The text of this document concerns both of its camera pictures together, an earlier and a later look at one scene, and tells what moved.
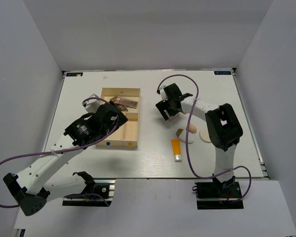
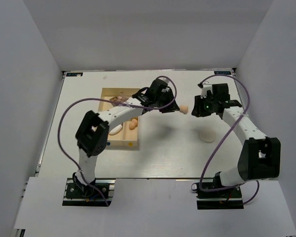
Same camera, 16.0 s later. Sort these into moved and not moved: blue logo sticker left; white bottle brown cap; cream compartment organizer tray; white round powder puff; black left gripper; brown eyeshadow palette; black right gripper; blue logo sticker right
Moved: black right gripper; black left gripper; white bottle brown cap
Not moved: blue logo sticker left; cream compartment organizer tray; blue logo sticker right; brown eyeshadow palette; white round powder puff
